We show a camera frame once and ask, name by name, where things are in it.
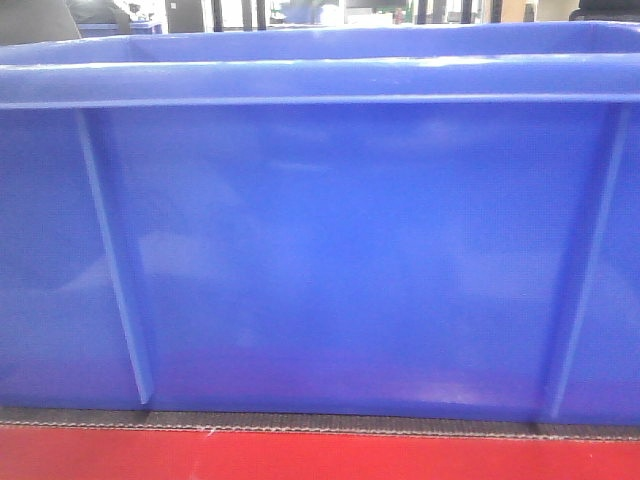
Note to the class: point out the blue plastic bin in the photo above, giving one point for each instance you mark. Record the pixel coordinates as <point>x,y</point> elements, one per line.
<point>430,221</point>

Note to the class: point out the grey conveyor belt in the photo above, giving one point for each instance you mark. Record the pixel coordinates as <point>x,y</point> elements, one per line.
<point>309,424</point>

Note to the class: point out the black chair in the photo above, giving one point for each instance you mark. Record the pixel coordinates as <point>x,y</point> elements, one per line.
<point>34,21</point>

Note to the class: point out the red conveyor frame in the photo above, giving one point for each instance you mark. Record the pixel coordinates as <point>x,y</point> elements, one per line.
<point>69,453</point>

